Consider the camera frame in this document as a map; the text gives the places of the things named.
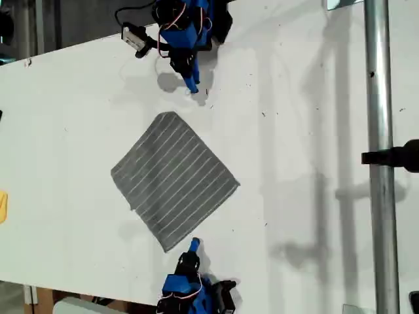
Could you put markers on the small black flat object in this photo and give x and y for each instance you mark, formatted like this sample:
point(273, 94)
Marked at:
point(415, 301)

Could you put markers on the black clamp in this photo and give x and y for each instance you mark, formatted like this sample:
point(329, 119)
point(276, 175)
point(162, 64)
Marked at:
point(393, 157)

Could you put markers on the yellow object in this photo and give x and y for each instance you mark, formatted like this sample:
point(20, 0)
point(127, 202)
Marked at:
point(3, 207)

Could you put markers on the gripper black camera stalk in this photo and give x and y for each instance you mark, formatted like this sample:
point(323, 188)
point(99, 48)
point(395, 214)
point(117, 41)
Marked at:
point(149, 44)

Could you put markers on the wooden table leg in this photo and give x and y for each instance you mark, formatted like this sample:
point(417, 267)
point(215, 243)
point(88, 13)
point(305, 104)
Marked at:
point(46, 301)

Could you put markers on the steel post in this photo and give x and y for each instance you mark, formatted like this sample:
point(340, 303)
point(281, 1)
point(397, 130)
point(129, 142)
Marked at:
point(381, 98)

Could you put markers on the white rounded box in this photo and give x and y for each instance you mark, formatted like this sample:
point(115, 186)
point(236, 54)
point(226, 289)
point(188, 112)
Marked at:
point(72, 307)

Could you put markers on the grey striped towel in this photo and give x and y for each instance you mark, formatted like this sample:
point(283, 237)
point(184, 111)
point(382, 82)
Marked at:
point(173, 176)

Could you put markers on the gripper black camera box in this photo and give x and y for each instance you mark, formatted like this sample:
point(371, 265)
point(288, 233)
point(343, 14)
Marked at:
point(132, 34)
point(229, 294)

